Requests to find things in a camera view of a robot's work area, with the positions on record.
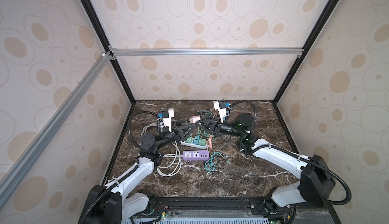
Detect pink charger plug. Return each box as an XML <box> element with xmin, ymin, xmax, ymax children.
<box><xmin>189</xmin><ymin>115</ymin><xmax>201</xmax><ymax>124</ymax></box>

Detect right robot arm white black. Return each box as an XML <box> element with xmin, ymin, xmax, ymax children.
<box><xmin>190</xmin><ymin>100</ymin><xmax>352</xmax><ymax>212</ymax></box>

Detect white power strip cable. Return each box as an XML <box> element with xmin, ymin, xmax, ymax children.
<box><xmin>140</xmin><ymin>123</ymin><xmax>182</xmax><ymax>177</ymax></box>

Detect diagonal aluminium rail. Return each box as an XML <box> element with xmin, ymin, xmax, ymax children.
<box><xmin>1</xmin><ymin>52</ymin><xmax>112</xmax><ymax>208</ymax></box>

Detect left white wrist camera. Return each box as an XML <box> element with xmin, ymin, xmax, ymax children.
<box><xmin>158</xmin><ymin>108</ymin><xmax>174</xmax><ymax>132</ymax></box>

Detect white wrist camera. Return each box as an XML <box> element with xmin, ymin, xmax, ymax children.
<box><xmin>213</xmin><ymin>100</ymin><xmax>230</xmax><ymax>123</ymax></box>
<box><xmin>158</xmin><ymin>108</ymin><xmax>174</xmax><ymax>132</ymax></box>

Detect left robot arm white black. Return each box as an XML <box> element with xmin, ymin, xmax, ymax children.
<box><xmin>79</xmin><ymin>122</ymin><xmax>197</xmax><ymax>224</ymax></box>

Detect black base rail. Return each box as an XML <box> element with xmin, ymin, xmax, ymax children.
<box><xmin>123</xmin><ymin>197</ymin><xmax>340</xmax><ymax>224</ymax></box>

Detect purple power strip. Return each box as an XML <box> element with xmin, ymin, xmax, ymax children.
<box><xmin>182</xmin><ymin>150</ymin><xmax>210</xmax><ymax>161</ymax></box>

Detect teal charger plug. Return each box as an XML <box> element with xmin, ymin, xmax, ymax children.
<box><xmin>193</xmin><ymin>136</ymin><xmax>200</xmax><ymax>146</ymax></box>

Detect horizontal aluminium rail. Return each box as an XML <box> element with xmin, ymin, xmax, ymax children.
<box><xmin>111</xmin><ymin>47</ymin><xmax>304</xmax><ymax>57</ymax></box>

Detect white blue power strip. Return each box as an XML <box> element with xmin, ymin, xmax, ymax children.
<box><xmin>180</xmin><ymin>136</ymin><xmax>207</xmax><ymax>150</ymax></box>

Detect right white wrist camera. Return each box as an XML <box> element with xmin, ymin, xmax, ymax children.
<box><xmin>213</xmin><ymin>100</ymin><xmax>230</xmax><ymax>123</ymax></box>

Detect darker green charger plug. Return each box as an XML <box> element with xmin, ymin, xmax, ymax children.
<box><xmin>199</xmin><ymin>139</ymin><xmax>207</xmax><ymax>147</ymax></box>

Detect light green charger plug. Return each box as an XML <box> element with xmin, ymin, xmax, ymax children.
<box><xmin>185</xmin><ymin>137</ymin><xmax>192</xmax><ymax>144</ymax></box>

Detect tangled green teal cables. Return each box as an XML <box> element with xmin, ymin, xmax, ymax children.
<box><xmin>196</xmin><ymin>110</ymin><xmax>235</xmax><ymax>173</ymax></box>

